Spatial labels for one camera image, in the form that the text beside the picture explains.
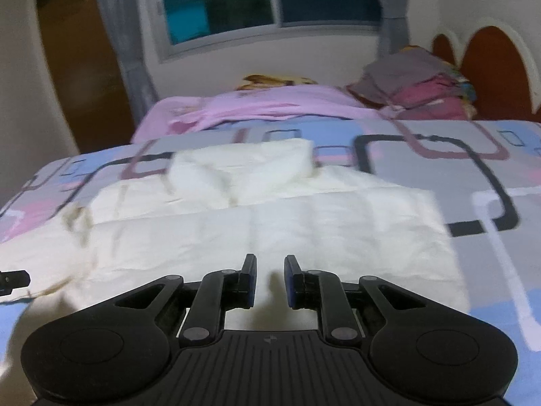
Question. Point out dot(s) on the brown and white headboard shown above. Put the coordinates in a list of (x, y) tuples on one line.
[(492, 63)]

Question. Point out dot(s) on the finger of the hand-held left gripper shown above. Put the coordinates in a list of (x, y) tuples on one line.
[(15, 281)]

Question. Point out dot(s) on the grey folded cloth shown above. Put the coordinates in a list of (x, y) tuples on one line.
[(397, 72)]

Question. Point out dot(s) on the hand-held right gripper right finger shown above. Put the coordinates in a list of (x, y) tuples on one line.
[(288, 281)]

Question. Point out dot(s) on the pink folded cloth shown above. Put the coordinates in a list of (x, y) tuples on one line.
[(431, 99)]

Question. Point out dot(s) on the white quilted comforter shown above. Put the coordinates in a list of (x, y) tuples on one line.
[(262, 220)]

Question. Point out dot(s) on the grey curtain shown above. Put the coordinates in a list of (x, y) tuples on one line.
[(122, 29), (393, 8)]

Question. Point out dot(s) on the printed pillow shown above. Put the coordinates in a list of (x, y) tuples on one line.
[(274, 80)]

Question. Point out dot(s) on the colourful printed cloth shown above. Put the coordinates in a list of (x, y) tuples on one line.
[(465, 86)]

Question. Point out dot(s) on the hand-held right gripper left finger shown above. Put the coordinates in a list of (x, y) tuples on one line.
[(250, 281)]

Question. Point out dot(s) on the brown wooden door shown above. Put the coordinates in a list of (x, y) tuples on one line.
[(80, 72)]

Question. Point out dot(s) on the patterned bed sheet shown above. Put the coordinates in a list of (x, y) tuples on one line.
[(422, 169)]

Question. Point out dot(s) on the pink blanket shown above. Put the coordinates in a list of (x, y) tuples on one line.
[(270, 103)]

